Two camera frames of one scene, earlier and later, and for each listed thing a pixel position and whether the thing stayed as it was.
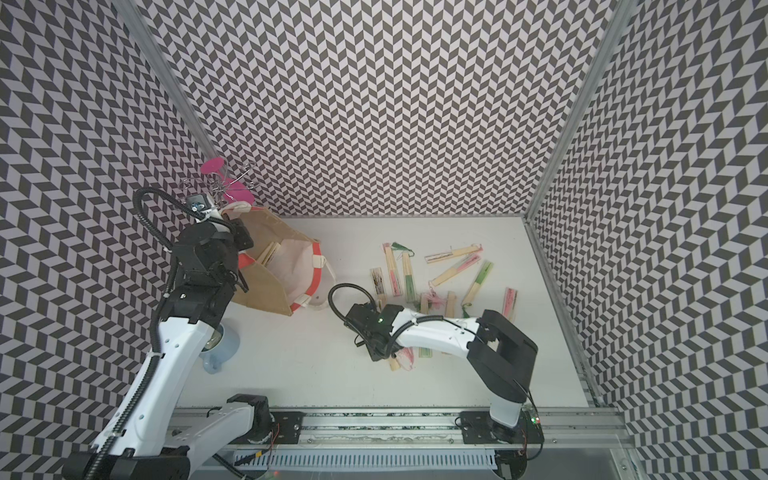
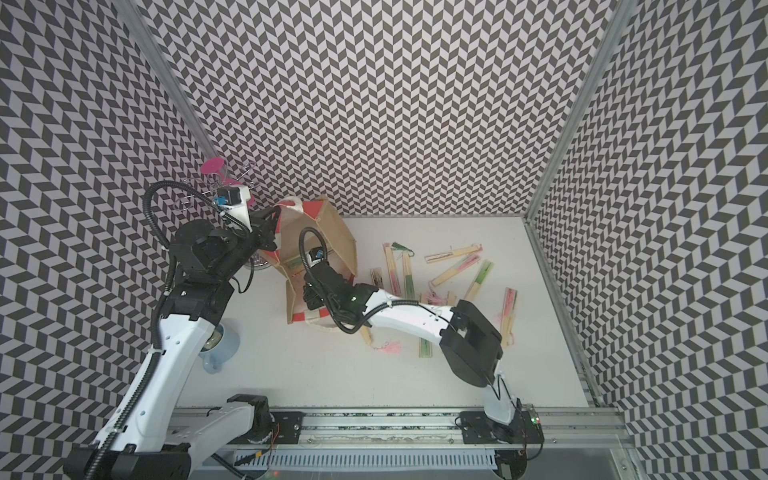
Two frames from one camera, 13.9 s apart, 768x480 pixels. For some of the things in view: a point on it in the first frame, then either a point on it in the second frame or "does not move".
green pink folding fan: (430, 301) does not move
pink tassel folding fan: (452, 254) does not move
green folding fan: (477, 284) does not move
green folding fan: (407, 253) does not move
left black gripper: (238, 229) → (264, 228)
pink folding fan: (449, 274) does not move
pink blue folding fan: (509, 303) does not move
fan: (272, 252) → (295, 265)
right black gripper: (375, 354) → (311, 292)
